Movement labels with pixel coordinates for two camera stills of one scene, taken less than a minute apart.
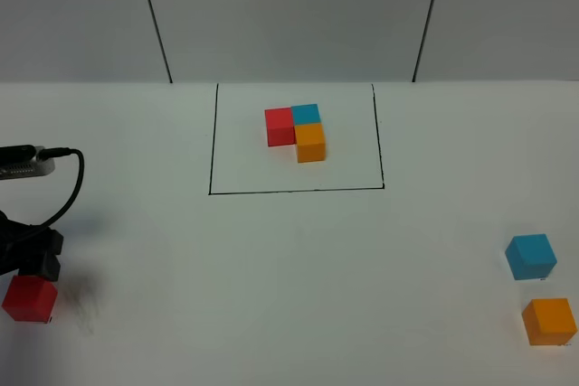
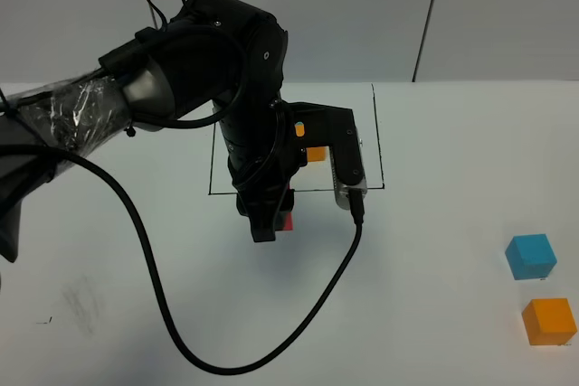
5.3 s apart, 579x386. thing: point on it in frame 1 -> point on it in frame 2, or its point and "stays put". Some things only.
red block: (30, 298) -> (289, 221)
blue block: (530, 257) stays put
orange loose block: (549, 322) stays put
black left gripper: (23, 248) -> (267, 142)
